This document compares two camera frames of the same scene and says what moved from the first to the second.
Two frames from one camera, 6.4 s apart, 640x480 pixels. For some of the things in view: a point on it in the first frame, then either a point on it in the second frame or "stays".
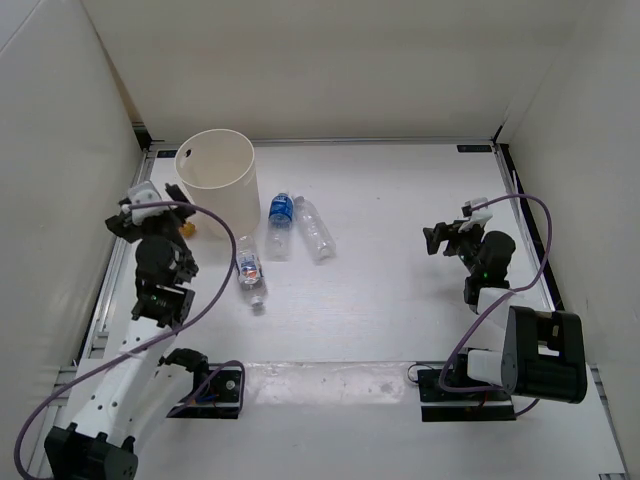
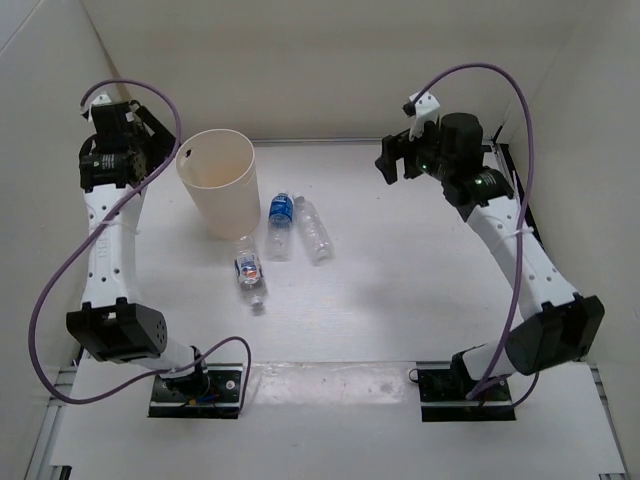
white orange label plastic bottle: (250, 269) stays
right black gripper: (443, 232) to (396, 148)
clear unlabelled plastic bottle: (318, 236) stays
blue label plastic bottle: (279, 230) stays
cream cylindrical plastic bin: (218, 170) stays
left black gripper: (126, 228) to (161, 144)
